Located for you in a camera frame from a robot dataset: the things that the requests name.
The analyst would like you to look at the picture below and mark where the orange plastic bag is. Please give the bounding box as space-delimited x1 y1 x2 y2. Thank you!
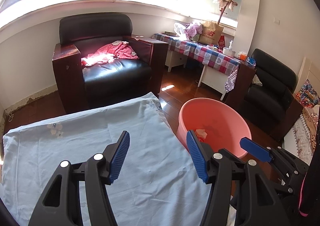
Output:
195 129 208 142

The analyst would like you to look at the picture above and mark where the pink plastic trash bucket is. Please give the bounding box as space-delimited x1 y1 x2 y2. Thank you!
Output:
176 98 252 159

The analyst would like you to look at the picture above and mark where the black leather armchair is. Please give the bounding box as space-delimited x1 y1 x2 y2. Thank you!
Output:
52 13 168 113
224 49 303 142

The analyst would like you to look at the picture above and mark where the colorful patterned cushion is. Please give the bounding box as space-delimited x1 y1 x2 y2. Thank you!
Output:
295 79 319 108

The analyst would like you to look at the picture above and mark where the checkered cloth side table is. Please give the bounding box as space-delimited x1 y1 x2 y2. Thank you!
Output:
152 33 241 100

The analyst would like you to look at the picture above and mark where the light blue table cloth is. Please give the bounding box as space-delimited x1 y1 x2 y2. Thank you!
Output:
2 93 210 225

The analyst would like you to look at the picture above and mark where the white tissue container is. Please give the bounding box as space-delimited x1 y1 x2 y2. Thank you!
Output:
222 40 235 58

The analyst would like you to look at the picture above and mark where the red gift bag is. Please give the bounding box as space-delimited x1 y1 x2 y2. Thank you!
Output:
218 35 226 50

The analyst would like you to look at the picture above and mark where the brown paper shopping bag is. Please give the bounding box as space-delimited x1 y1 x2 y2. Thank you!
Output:
199 21 223 45

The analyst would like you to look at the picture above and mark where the pink checkered cloth bundle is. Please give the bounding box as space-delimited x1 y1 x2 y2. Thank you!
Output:
184 22 202 42

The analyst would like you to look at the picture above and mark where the pink garment on armchair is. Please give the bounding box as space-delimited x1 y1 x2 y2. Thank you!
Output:
81 40 139 67

